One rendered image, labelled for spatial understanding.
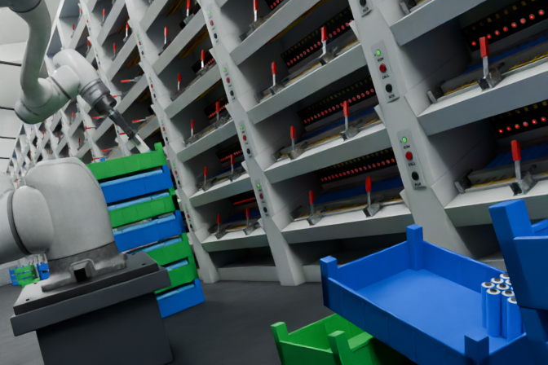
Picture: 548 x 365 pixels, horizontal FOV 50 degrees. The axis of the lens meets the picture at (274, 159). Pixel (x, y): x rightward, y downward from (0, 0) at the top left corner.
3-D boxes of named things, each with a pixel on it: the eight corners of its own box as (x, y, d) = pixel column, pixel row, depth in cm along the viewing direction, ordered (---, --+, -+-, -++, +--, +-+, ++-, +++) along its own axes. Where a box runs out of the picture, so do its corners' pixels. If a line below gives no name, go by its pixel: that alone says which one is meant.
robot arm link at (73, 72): (104, 81, 207) (74, 105, 204) (75, 48, 206) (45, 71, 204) (100, 73, 196) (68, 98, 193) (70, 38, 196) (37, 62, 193)
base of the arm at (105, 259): (37, 296, 120) (30, 270, 120) (52, 279, 142) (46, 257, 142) (126, 270, 125) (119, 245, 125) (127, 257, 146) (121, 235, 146)
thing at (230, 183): (257, 187, 187) (233, 151, 185) (194, 207, 240) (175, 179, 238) (301, 155, 196) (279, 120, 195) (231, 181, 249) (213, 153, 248)
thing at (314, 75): (372, 61, 126) (338, 6, 125) (253, 125, 179) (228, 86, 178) (427, 23, 136) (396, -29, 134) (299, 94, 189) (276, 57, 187)
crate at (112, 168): (81, 182, 181) (75, 158, 182) (63, 193, 197) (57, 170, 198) (167, 164, 199) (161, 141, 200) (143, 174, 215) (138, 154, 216)
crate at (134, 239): (102, 257, 180) (95, 233, 181) (81, 262, 196) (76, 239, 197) (186, 231, 198) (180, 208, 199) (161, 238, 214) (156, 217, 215)
